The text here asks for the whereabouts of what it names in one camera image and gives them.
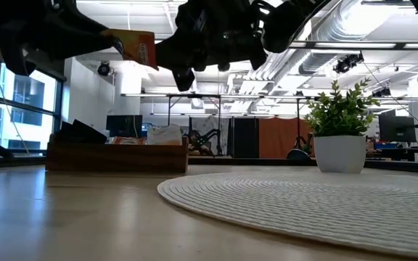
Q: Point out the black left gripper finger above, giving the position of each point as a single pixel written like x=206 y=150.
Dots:
x=93 y=41

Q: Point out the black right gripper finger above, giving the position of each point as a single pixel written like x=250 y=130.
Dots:
x=176 y=52
x=185 y=79

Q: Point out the yellow tea bag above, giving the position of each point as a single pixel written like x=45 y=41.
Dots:
x=140 y=47

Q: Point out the white orange tea bag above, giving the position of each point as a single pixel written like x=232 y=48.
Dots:
x=164 y=136

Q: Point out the orange green tea bag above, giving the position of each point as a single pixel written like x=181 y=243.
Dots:
x=129 y=140

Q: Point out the black tea bag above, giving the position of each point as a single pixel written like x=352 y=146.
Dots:
x=64 y=133
x=89 y=134

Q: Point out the black background robot arm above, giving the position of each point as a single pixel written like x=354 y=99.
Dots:
x=205 y=139

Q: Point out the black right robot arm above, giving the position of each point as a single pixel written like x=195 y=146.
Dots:
x=285 y=25

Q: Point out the large office window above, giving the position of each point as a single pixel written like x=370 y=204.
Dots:
x=24 y=108

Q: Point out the black partition panel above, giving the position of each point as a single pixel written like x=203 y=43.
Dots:
x=245 y=137

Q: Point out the brown wooden compartment tray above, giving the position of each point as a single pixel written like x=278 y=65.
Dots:
x=122 y=159

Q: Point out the orange partition panel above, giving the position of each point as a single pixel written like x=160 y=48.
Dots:
x=281 y=137

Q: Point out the black tripod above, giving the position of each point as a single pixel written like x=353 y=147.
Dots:
x=298 y=127

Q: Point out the green plant in white pot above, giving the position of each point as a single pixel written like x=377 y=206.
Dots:
x=339 y=152

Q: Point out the white round woven placemat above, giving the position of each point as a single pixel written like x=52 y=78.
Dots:
x=303 y=203

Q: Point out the black background monitor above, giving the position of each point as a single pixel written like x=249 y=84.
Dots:
x=397 y=128

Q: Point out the black ceiling camera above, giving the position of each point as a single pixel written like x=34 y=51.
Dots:
x=103 y=68

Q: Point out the silver ventilation duct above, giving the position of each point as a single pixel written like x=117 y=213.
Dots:
x=332 y=25

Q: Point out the black overhead camera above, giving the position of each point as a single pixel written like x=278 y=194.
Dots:
x=347 y=63

